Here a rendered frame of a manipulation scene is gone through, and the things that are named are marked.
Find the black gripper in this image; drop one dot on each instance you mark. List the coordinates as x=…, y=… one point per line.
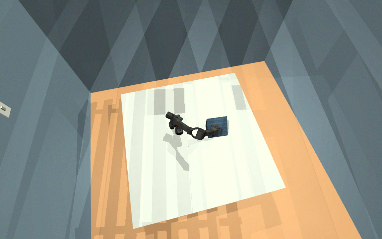
x=179, y=130

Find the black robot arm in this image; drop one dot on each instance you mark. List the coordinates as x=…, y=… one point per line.
x=176, y=120

